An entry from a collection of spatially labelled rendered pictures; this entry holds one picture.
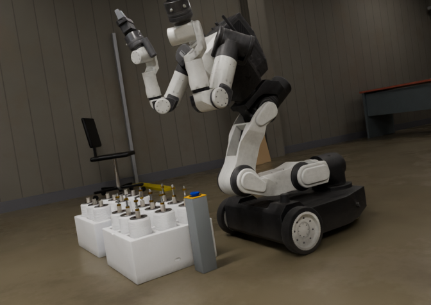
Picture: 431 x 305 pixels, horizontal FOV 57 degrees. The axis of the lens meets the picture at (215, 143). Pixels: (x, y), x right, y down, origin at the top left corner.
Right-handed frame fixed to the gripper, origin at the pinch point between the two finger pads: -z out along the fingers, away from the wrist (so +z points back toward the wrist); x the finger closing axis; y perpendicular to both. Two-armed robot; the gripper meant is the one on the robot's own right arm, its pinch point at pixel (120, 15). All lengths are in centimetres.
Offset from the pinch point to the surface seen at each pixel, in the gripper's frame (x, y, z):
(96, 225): 4, 66, 84
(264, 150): -357, 12, 118
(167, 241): 34, 23, 104
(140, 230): 38, 29, 94
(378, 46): -625, -246, 71
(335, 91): -535, -128, 102
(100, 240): 4, 69, 92
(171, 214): 27, 18, 95
